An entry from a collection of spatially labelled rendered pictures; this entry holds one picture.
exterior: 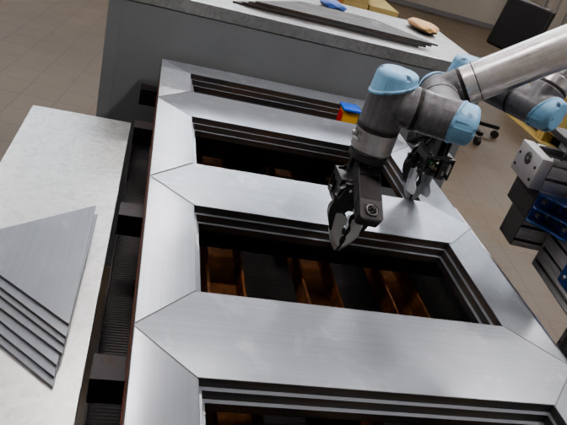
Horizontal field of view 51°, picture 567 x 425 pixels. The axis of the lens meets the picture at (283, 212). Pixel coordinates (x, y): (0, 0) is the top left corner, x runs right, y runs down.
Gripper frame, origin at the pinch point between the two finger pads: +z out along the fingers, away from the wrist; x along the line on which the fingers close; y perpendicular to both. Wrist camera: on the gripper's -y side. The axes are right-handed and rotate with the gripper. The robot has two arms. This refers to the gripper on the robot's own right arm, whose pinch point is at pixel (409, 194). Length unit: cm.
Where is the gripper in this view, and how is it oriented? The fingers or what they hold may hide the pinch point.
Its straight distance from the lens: 148.5
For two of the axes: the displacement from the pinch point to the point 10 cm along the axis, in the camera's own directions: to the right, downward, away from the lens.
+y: 1.4, 5.3, -8.4
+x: 9.6, 1.5, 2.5
